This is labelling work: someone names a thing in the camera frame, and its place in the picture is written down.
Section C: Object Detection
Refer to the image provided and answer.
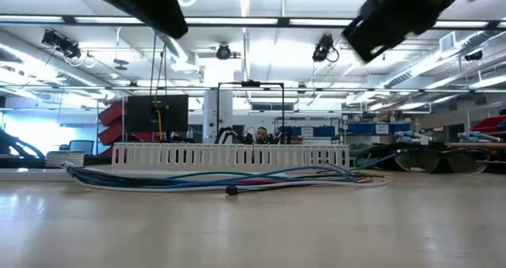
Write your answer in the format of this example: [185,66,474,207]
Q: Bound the pale material roll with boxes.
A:
[393,130,433,145]
[456,130,496,144]

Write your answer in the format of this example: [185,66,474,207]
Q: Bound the ceiling pendant fixture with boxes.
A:
[112,25,130,72]

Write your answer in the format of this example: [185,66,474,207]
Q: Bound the black ceiling camera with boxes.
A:
[40,28,83,60]
[463,49,484,62]
[312,32,341,63]
[215,42,233,61]

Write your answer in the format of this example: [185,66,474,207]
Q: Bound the blue bin shelf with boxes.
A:
[276,120,413,159]

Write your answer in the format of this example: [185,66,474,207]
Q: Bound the grey monitor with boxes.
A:
[59,139,95,156]

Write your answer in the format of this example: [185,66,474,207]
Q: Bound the brown wooden bench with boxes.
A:
[445,142,506,150]

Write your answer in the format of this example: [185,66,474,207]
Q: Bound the overhead light bar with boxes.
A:
[0,14,506,29]

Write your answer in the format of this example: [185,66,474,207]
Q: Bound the white pillar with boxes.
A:
[202,89,234,140]

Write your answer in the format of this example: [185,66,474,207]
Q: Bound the black cable hoses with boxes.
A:
[0,127,47,170]

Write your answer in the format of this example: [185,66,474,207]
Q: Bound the black monitor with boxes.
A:
[126,94,190,134]

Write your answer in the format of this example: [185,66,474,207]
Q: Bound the white vent grille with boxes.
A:
[439,31,458,54]

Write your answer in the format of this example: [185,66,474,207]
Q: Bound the black station frame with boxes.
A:
[215,79,286,141]

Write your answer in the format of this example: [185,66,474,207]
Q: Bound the bundle of coloured wires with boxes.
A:
[69,163,396,190]

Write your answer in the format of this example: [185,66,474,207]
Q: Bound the red cable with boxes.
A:
[232,176,375,185]

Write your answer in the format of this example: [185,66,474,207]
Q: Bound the silver ventilation duct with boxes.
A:
[156,30,191,63]
[377,29,506,89]

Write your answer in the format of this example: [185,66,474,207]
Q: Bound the white slotted cable raceway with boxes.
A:
[111,142,351,173]

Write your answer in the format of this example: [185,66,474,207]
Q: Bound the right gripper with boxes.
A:
[342,0,505,63]

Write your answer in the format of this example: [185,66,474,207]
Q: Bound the green cable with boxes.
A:
[168,170,329,181]

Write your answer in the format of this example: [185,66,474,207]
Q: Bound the black hanging cable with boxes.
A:
[148,29,159,99]

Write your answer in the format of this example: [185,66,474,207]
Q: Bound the dark safety glasses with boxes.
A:
[393,146,490,176]

